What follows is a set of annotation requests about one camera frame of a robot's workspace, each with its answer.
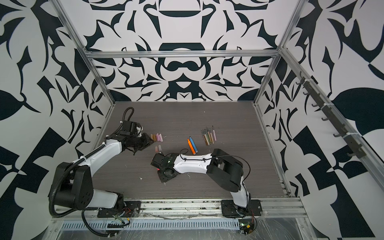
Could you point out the pink pen purple cap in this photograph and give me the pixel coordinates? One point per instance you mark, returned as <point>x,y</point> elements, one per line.
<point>214,134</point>

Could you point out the blue marker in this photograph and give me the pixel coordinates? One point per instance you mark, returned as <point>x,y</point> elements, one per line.
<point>193,144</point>

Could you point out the brown pen green cap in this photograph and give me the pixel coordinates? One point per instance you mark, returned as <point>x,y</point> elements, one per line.
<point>204,138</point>

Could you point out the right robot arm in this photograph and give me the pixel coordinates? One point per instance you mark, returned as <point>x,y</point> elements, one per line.
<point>224,169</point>

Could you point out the white cable duct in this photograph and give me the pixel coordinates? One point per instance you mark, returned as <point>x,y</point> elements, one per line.
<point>186,224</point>

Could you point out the orange marker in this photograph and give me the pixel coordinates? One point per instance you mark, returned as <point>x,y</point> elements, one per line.
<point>191,147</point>

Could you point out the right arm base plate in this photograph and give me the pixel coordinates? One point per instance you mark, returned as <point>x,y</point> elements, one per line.
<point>230,210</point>

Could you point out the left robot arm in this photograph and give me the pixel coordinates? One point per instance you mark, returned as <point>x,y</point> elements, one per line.
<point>72,189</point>

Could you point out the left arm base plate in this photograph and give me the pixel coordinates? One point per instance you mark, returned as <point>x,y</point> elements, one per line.
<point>127,210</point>

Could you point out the green pen tan cap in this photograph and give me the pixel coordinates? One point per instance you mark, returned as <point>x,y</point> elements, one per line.
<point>207,136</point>

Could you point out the cream pen brown cap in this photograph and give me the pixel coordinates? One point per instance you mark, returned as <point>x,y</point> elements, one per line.
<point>206,137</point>

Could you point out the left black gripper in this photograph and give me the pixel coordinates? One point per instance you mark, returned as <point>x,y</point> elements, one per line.
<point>147,141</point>

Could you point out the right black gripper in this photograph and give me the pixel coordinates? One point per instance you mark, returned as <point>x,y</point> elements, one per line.
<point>161,177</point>

